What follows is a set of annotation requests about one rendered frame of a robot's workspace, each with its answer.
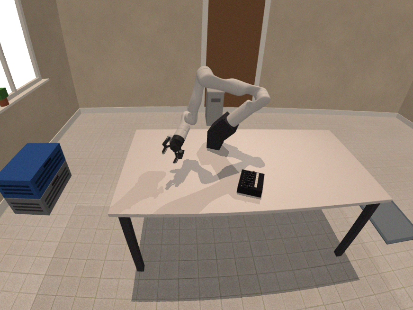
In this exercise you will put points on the black lighting desk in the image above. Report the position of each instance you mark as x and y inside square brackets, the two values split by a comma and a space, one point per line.
[251, 183]

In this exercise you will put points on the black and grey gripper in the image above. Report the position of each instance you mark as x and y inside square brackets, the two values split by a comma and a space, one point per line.
[175, 145]

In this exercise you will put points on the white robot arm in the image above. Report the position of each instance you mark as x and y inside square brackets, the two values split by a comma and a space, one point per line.
[205, 78]

